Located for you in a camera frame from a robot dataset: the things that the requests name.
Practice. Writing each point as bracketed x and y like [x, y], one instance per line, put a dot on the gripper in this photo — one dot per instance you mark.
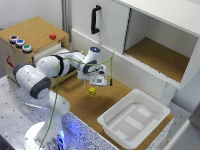
[99, 80]

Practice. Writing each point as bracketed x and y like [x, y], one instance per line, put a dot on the yellow block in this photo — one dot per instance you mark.
[92, 91]

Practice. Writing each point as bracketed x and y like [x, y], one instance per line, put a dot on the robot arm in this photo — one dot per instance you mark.
[33, 78]

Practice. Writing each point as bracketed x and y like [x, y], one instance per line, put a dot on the pink block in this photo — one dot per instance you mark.
[52, 36]

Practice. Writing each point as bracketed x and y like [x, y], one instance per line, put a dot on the white plastic box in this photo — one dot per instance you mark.
[133, 120]

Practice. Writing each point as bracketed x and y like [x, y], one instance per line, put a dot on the white sliding door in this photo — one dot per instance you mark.
[110, 23]

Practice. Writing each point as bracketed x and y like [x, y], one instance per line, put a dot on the green button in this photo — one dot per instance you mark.
[26, 47]

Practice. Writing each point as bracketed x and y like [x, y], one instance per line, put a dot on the wooden drawer box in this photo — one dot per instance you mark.
[33, 30]

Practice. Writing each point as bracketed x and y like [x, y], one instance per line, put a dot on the blue button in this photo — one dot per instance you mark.
[20, 42]

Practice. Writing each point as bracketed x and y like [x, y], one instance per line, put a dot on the red button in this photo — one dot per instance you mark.
[13, 38]

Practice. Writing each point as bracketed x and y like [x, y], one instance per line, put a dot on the white cabinet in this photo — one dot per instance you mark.
[173, 13]

